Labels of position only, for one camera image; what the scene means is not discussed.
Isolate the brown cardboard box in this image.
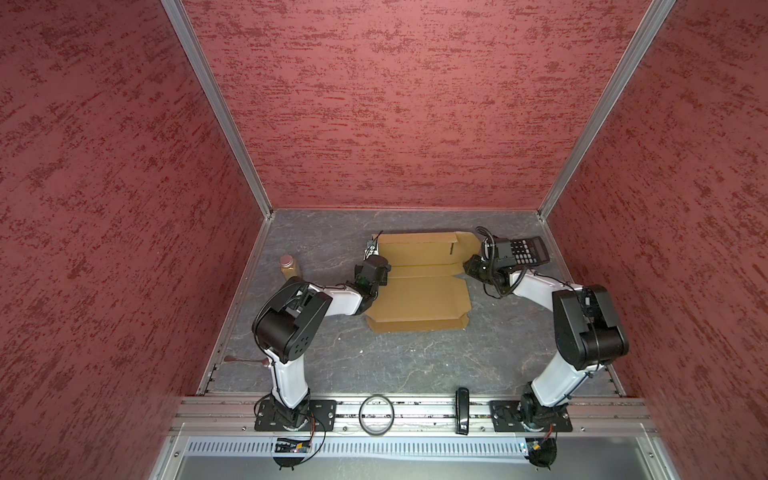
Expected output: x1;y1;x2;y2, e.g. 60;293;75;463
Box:
365;231;480;334

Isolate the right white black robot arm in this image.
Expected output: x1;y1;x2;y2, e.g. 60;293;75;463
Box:
463;255;630;431

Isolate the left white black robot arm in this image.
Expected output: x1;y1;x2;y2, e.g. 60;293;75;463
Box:
252;255;391;430

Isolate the black desk calculator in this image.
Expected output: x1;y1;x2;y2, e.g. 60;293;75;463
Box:
510;236;550;268

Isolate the spice jar pink lid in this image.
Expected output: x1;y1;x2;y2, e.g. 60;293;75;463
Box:
279;254;301;280

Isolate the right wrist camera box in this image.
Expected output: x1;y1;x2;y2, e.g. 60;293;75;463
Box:
488;237;518;270

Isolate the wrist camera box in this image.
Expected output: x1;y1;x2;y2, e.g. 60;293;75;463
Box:
364;238;378;258
488;237;518;270

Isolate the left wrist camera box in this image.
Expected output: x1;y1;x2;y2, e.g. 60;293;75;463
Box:
364;238;378;258

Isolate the black cable ring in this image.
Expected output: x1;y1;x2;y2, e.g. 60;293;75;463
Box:
358;393;396;437

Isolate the black handle bar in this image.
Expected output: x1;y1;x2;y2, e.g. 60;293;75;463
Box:
454;387;470;436

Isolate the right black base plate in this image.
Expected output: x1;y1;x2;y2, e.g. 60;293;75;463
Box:
489;397;573;434

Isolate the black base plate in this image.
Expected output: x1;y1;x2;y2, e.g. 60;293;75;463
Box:
254;396;337;432
489;397;573;434

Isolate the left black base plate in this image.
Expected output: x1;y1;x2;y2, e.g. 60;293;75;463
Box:
254;396;337;432

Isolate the right circuit board with wires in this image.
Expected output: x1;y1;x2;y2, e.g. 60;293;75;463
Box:
526;437;558;469

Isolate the circuit board with wires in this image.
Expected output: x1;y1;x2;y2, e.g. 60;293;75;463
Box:
272;437;313;469
526;437;558;469

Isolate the left circuit board with wires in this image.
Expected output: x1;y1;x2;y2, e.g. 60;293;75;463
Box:
272;437;313;469

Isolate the aluminium front rail frame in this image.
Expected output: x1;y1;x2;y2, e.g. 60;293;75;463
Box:
150;394;678;479

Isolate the right aluminium corner post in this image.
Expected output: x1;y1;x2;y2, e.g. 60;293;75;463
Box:
538;0;676;222

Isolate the aluminium corner post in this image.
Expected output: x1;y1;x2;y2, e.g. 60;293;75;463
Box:
538;0;676;222
161;0;274;221

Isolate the left aluminium corner post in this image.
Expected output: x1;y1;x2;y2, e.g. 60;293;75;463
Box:
161;0;274;221

